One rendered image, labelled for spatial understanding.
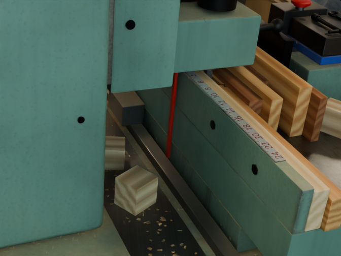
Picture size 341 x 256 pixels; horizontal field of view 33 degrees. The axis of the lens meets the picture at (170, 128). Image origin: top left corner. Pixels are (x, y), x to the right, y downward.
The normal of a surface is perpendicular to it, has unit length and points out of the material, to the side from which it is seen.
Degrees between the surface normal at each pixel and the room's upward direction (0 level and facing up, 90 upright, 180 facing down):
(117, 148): 0
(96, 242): 0
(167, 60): 90
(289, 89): 90
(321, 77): 90
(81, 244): 0
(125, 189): 90
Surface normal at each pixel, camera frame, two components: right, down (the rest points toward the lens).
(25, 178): 0.40, 0.48
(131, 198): -0.63, 0.34
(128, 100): 0.08, -0.86
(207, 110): -0.92, 0.13
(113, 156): 0.06, 0.50
